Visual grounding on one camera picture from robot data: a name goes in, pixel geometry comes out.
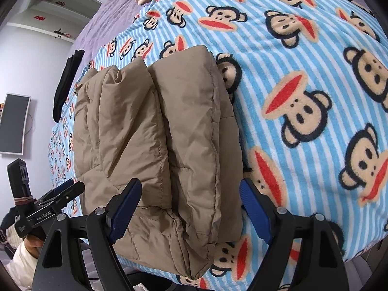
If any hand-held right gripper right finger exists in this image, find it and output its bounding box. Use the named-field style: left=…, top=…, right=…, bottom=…
left=239, top=178, right=348, bottom=291

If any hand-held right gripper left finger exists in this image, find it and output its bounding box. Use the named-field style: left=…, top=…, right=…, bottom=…
left=32, top=178, right=142, bottom=291

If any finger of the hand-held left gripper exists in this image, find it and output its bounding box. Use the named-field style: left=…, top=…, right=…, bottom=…
left=39, top=179, right=75, bottom=204
left=26, top=182, right=86, bottom=223

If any beige puffer jacket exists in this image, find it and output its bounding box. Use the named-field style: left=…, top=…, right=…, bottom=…
left=73, top=45, right=245, bottom=281

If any person's left forearm white sleeve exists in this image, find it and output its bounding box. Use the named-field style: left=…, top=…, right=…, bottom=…
left=4, top=242, right=40, bottom=291

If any person's left hand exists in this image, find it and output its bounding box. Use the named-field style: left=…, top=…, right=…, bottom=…
left=23, top=236, right=45, bottom=257

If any white framed monitor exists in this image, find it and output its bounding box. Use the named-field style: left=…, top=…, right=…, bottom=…
left=0, top=93, right=32, bottom=155

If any black cloth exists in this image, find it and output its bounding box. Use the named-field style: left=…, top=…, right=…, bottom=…
left=53, top=49, right=85, bottom=122

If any blue striped monkey print blanket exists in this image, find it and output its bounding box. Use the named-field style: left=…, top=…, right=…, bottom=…
left=48, top=0, right=388, bottom=291

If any purple quilted bedspread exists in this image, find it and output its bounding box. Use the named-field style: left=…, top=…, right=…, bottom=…
left=74, top=0, right=379, bottom=78

